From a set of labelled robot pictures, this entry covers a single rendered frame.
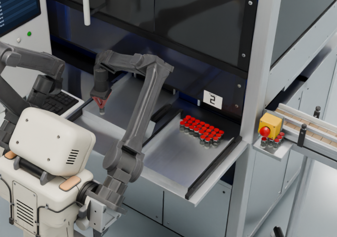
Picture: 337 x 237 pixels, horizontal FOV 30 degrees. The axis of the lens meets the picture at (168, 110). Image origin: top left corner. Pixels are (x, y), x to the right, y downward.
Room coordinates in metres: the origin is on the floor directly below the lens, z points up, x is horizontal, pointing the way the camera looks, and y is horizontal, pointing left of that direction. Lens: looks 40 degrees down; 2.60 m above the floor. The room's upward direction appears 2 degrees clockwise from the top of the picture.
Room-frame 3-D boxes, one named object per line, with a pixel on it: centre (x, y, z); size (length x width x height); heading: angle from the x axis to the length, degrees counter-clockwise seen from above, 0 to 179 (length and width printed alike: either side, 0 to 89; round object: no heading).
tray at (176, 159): (1.79, -0.06, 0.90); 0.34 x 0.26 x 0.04; 147
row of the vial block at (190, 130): (1.88, -0.12, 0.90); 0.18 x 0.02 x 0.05; 57
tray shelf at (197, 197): (1.92, 0.05, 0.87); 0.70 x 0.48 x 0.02; 57
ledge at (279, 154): (1.88, -0.44, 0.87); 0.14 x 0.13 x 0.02; 147
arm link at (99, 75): (2.02, 0.28, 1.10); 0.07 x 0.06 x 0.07; 2
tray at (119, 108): (2.08, 0.16, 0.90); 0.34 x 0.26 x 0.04; 147
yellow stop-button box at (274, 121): (1.86, -0.40, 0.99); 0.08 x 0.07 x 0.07; 147
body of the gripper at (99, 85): (2.02, 0.28, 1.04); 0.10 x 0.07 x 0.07; 164
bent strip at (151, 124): (1.85, 0.10, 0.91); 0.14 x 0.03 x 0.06; 148
